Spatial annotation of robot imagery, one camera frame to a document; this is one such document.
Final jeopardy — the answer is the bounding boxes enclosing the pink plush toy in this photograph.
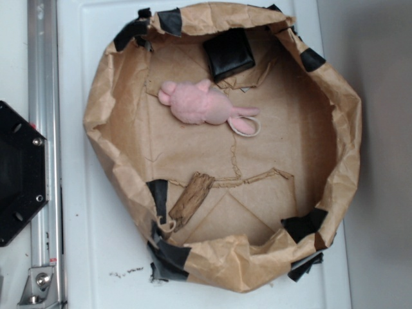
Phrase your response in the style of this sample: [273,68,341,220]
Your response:
[158,79,261,137]

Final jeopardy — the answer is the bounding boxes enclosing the white tray board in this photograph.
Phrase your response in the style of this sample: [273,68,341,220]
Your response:
[57,1,351,308]

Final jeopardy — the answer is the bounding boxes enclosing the brown wood chip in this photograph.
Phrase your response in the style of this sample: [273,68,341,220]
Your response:
[169,172,215,232]

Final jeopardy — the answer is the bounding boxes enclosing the silver corner bracket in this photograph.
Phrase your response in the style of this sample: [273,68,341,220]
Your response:
[17,266,59,308]

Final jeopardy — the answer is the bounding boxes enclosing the brown paper bin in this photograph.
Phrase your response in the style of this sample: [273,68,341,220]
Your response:
[83,3,362,292]

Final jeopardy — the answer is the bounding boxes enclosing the aluminium extrusion rail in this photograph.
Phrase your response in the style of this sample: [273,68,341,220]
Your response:
[27,1,67,308]

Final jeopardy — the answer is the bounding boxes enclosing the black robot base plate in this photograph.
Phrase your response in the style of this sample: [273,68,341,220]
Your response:
[0,101,48,247]

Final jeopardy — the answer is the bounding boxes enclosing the black square pouch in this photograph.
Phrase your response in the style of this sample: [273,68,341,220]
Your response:
[203,28,256,83]

